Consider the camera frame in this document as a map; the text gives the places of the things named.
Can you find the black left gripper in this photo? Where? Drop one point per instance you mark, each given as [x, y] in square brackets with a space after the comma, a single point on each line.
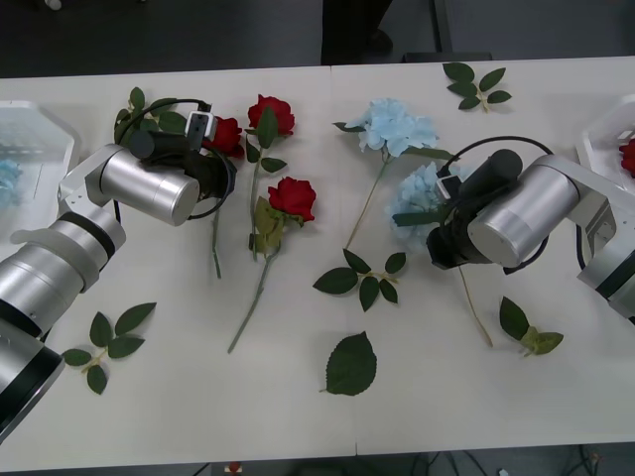
[211, 176]

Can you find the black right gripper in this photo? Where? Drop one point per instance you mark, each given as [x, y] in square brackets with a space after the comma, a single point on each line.
[449, 245]

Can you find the red rose with green stem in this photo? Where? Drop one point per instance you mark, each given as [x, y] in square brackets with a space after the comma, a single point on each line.
[278, 114]
[228, 136]
[630, 158]

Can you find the pale blue flower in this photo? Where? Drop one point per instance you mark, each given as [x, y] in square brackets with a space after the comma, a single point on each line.
[9, 178]
[414, 198]
[397, 126]

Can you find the red rose with yellowish leaf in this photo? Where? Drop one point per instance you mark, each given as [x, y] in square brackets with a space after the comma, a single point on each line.
[292, 196]

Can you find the silver and black right arm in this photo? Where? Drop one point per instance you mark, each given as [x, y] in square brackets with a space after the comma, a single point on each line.
[526, 208]

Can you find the leaf sprig with pale leaf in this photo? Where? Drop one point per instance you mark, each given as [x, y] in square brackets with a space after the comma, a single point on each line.
[513, 317]

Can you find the green leaf sprig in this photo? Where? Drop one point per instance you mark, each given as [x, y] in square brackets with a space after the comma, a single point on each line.
[136, 96]
[459, 72]
[337, 280]
[126, 346]

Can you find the single large green leaf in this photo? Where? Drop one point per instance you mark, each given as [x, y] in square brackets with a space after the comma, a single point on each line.
[352, 364]

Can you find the shallow white box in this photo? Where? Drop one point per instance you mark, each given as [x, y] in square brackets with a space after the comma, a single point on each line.
[600, 144]
[49, 144]

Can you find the person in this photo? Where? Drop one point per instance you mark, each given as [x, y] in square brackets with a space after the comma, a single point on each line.
[347, 30]

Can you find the black desk leg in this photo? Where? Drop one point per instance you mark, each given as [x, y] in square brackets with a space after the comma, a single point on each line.
[442, 25]

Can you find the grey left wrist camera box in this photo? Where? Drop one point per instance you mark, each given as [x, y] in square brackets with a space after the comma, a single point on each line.
[198, 126]

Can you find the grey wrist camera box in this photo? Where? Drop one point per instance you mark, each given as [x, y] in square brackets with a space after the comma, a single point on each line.
[449, 187]
[198, 126]

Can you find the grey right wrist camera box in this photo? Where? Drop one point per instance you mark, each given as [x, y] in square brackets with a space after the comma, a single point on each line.
[449, 187]

